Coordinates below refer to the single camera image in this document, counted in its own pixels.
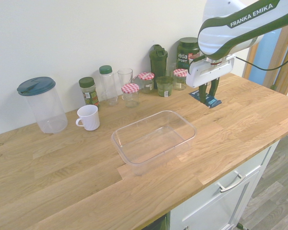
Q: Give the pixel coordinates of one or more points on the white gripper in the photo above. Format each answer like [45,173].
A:
[199,74]

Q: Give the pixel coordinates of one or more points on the blue protein bar wrapper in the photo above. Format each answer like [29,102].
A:
[212,101]

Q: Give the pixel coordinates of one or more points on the white Franka Emika robot arm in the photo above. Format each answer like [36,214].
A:
[230,28]

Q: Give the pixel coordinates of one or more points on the dark Vega protein tub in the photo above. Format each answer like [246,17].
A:
[186,52]

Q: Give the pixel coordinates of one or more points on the clear plastic rectangular container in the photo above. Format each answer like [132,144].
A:
[144,153]

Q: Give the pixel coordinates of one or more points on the glass jar red checkered lid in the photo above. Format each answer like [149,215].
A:
[180,80]
[147,83]
[130,94]

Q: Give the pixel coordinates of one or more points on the small green lidded tub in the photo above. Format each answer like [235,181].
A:
[165,86]

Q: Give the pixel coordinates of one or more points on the dark green shaker bottle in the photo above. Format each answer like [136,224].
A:
[158,64]

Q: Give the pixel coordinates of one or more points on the clear drinking glass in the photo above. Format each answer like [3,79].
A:
[124,76]

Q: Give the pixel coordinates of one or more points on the clear bottle green cap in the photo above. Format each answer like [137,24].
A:
[108,86]

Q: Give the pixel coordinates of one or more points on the white kitchen cabinet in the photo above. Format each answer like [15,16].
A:
[218,206]

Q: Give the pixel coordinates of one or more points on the spice jar dark green lid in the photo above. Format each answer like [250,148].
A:
[88,93]

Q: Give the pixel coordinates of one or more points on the white ceramic mug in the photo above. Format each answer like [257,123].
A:
[90,118]

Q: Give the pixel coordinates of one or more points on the clear pitcher with teal lid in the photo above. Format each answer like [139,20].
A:
[45,107]

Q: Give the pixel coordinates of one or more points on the wooden door frame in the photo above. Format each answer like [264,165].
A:
[286,52]

